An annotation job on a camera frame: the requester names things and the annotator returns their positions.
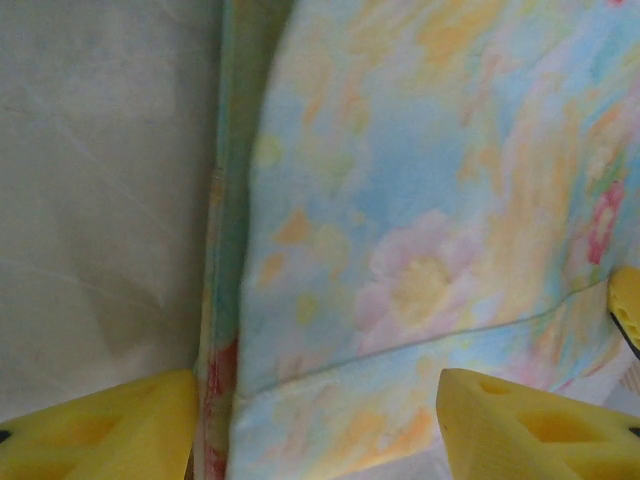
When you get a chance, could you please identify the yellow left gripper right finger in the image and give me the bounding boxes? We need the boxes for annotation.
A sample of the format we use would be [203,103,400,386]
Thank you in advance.
[435,368,640,480]

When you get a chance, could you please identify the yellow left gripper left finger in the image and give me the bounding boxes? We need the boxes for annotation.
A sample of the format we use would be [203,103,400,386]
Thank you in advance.
[0,368,197,480]

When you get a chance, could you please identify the pastel floral skirt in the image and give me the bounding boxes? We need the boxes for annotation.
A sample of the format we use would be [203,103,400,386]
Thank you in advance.
[192,0,640,480]

